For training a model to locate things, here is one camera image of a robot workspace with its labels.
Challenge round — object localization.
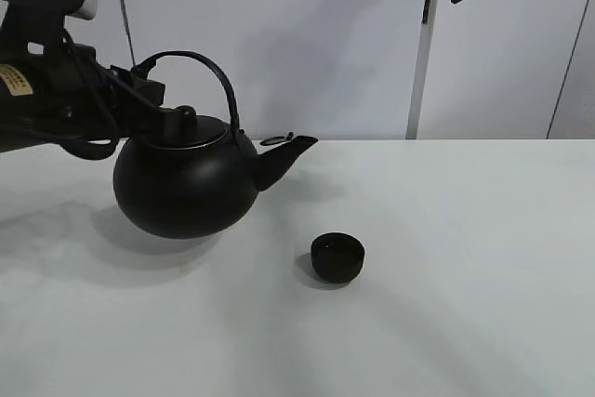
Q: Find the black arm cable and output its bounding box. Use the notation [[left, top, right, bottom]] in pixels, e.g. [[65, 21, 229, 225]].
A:
[[0, 33, 126, 162]]

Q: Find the black round teapot kettle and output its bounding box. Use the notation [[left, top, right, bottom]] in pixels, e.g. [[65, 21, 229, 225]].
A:
[[112, 50, 318, 239]]

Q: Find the white vertical panel post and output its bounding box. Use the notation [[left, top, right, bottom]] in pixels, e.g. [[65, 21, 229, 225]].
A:
[[405, 0, 437, 139]]

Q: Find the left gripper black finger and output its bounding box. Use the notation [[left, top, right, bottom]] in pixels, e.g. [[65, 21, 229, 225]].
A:
[[110, 65, 165, 107]]

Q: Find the white wrist camera on mount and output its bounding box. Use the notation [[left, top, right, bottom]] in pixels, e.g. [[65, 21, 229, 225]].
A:
[[1, 0, 98, 54]]

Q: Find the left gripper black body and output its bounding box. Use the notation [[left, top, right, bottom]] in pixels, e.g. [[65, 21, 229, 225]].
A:
[[27, 43, 179, 139]]

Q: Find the small black teacup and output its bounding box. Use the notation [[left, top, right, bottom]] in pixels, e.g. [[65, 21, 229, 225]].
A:
[[310, 232, 366, 285]]

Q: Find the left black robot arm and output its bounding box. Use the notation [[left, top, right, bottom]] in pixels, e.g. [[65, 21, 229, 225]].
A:
[[1, 44, 180, 160]]

